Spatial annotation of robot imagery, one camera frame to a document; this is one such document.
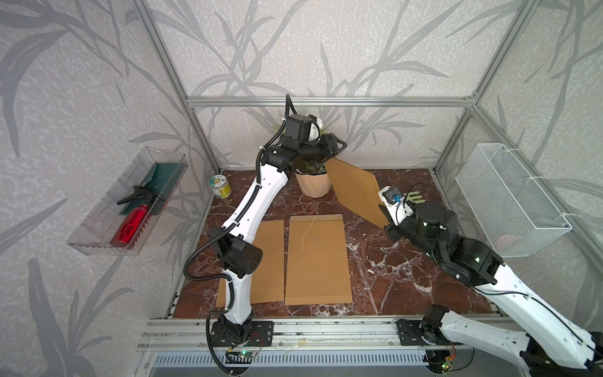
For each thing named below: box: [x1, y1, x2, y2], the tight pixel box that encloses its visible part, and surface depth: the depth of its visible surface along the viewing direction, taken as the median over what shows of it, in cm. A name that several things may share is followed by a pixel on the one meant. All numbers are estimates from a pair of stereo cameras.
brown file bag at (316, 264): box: [285, 213, 352, 306], surface depth 91 cm
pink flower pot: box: [294, 172, 332, 198], surface depth 102 cm
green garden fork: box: [402, 190, 427, 205], surface depth 113 cm
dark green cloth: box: [120, 161, 183, 216], surface depth 70 cm
